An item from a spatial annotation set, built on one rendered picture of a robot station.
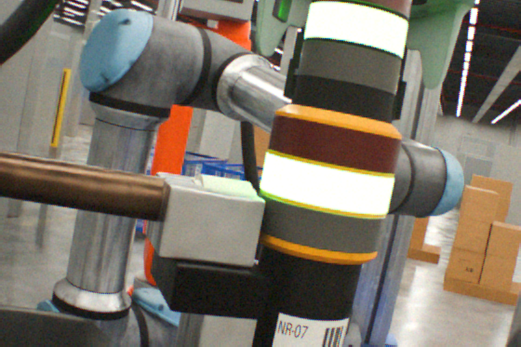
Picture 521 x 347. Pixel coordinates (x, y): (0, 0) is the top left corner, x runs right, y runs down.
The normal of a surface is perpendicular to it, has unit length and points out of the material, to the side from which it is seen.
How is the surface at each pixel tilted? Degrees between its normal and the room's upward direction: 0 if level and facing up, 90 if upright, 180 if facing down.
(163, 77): 96
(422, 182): 87
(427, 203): 118
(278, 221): 90
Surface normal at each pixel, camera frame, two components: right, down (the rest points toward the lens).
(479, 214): -0.23, 0.00
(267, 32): 0.87, 0.26
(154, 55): 0.63, 0.13
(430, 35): -0.97, -0.11
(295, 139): -0.61, -0.07
